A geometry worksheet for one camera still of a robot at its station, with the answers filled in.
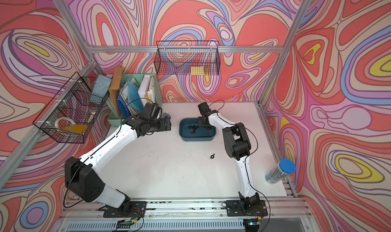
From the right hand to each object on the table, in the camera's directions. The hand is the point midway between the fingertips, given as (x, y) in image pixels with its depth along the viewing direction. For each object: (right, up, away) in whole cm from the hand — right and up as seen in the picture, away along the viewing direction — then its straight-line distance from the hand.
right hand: (204, 125), depth 105 cm
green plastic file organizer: (-66, +4, +3) cm, 66 cm away
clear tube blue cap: (+33, -19, -36) cm, 52 cm away
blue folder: (-45, +16, -11) cm, 49 cm away
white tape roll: (-68, +5, -38) cm, 78 cm away
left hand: (-23, +2, -22) cm, 32 cm away
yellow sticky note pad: (-5, +35, -14) cm, 38 cm away
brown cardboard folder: (-51, +23, -21) cm, 60 cm away
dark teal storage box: (-10, -3, -2) cm, 11 cm away
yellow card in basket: (-59, +1, -38) cm, 70 cm away
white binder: (-36, +22, -14) cm, 45 cm away
